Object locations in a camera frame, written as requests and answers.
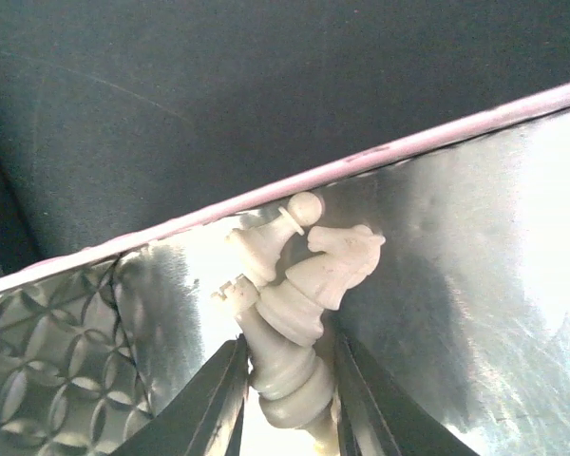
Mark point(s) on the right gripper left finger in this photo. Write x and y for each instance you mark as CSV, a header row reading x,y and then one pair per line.
x,y
206,417

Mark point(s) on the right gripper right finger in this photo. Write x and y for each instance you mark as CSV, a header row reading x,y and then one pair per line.
x,y
377,417

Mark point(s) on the white rook piece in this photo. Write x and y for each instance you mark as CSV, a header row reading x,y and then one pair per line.
x,y
295,387

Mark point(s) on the white knight piece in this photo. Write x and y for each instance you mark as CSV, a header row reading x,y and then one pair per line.
x,y
343,258

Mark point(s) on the pink tin box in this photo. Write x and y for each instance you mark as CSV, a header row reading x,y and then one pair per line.
x,y
468,308

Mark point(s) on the white pawn in tin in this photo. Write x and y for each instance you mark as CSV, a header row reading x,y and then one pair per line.
x,y
259,248

